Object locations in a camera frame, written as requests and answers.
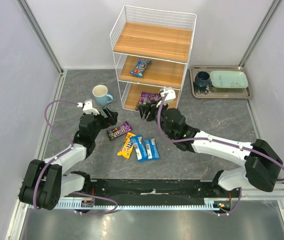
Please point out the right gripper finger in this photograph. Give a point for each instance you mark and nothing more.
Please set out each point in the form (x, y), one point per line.
(152, 109)
(143, 110)

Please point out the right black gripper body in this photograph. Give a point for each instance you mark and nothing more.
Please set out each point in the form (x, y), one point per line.
(151, 111)

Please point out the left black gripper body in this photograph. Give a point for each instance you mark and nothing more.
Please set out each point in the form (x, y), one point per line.
(104, 117)

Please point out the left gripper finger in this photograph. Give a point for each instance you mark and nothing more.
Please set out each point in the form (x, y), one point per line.
(107, 121)
(111, 116)

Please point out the light blue candy bag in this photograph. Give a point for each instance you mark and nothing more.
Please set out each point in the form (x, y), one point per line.
(139, 148)
(151, 149)

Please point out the dark blue candy bag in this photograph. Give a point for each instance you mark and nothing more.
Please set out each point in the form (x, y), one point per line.
(140, 67)

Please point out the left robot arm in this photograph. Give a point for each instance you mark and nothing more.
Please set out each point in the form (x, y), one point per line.
(45, 181)

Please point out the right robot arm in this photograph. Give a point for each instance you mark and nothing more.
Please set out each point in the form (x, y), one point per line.
(258, 164)

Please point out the brown purple candy bag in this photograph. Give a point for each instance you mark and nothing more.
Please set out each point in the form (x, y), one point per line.
(119, 131)

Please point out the yellow candy bag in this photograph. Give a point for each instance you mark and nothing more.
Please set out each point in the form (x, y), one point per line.
(127, 147)

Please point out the light blue mug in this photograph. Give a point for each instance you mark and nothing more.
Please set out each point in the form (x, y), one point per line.
(101, 95)

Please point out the dark blue cup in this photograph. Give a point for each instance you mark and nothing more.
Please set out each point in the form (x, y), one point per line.
(202, 79)

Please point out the mint green divided plate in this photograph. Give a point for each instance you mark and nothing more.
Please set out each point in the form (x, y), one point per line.
(229, 79)

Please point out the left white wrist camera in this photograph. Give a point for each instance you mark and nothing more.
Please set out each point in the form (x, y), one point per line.
(88, 108)

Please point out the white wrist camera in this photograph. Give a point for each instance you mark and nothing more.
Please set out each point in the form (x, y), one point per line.
(88, 108)
(167, 94)

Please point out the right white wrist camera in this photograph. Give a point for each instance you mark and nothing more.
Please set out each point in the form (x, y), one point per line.
(167, 94)

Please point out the white wire wooden shelf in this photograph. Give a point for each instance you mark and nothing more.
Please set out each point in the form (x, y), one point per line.
(165, 37)

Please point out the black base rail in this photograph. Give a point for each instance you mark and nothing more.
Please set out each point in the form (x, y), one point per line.
(112, 188)

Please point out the grey slotted cable duct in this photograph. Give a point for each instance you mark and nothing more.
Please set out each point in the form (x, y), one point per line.
(140, 202)

